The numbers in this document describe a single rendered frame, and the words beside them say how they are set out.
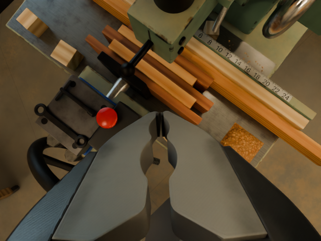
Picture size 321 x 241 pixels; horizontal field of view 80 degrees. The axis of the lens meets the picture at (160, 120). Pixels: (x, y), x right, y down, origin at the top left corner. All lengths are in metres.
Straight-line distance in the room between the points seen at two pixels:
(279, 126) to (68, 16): 0.47
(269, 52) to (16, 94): 1.53
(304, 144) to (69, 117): 0.40
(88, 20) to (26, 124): 1.22
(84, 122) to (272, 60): 0.47
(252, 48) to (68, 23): 0.44
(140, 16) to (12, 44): 1.57
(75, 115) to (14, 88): 1.38
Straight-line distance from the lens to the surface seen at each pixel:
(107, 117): 0.28
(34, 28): 0.50
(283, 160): 1.51
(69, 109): 0.33
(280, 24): 0.33
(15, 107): 1.67
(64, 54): 0.43
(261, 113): 0.39
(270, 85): 0.39
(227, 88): 0.38
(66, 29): 0.49
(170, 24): 0.25
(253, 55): 0.57
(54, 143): 0.37
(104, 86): 0.36
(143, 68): 0.34
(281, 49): 0.61
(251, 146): 0.41
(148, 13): 0.26
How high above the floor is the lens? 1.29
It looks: 87 degrees down
